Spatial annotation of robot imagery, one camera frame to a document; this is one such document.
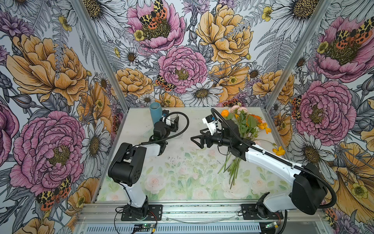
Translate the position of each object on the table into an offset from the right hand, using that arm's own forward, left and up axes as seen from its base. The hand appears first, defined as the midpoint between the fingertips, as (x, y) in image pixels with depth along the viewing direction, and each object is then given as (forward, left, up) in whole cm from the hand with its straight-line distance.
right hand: (196, 138), depth 77 cm
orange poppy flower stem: (+36, -25, -20) cm, 48 cm away
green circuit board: (-34, +27, -22) cm, 49 cm away
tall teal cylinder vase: (+22, +24, -1) cm, 33 cm away
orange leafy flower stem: (+20, -37, -16) cm, 45 cm away
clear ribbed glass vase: (+18, +13, -2) cm, 22 cm away
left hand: (+20, +13, -6) cm, 24 cm away
